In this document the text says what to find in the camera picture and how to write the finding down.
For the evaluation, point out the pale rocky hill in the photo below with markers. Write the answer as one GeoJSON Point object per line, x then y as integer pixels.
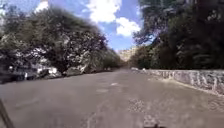
{"type": "Point", "coordinates": [126, 53]}

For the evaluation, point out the grey asphalt road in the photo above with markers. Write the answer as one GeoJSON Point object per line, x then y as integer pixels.
{"type": "Point", "coordinates": [100, 100]}

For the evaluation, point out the dense roadside trees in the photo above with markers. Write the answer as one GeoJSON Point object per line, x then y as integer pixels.
{"type": "Point", "coordinates": [56, 40]}

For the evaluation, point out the robot's own part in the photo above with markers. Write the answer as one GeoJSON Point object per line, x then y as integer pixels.
{"type": "Point", "coordinates": [154, 126]}

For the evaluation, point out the tall dark trees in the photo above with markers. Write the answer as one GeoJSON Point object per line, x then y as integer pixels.
{"type": "Point", "coordinates": [186, 36]}

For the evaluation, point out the pale dirt verge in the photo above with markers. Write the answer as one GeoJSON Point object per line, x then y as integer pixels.
{"type": "Point", "coordinates": [208, 95]}

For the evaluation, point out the grey stone wall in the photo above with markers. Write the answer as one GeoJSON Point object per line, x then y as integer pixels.
{"type": "Point", "coordinates": [200, 78]}

